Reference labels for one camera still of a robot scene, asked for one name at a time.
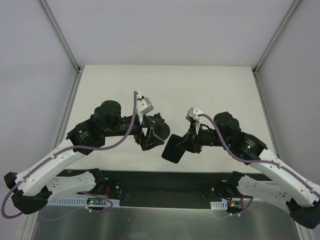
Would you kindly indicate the black smartphone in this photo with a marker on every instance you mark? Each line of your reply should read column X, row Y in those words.
column 172, row 151

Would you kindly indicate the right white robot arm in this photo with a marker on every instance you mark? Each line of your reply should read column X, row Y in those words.
column 291, row 192

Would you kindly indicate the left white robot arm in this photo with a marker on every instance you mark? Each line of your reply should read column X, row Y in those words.
column 32, row 189

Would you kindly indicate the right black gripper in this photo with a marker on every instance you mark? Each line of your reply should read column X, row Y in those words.
column 191, row 141

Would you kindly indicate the right white cable duct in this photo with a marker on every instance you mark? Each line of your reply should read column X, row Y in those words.
column 219, row 205

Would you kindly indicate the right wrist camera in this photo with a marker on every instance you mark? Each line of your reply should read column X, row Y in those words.
column 194, row 116

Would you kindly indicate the black phone stand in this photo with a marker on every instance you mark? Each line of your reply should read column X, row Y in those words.
column 161, row 128

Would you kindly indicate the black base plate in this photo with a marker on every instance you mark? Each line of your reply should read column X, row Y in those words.
column 175, row 190

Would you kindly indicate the left aluminium frame post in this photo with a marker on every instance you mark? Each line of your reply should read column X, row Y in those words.
column 59, row 34

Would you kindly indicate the aluminium frame post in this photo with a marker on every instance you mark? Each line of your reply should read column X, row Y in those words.
column 59, row 34
column 277, row 34

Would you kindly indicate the white cable duct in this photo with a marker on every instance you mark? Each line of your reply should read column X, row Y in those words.
column 83, row 201
column 219, row 205

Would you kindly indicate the right aluminium frame post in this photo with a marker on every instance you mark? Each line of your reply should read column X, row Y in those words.
column 277, row 34

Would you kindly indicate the left white cable duct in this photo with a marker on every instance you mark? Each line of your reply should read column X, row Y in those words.
column 83, row 201

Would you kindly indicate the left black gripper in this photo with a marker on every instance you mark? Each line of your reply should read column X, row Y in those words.
column 146, row 134

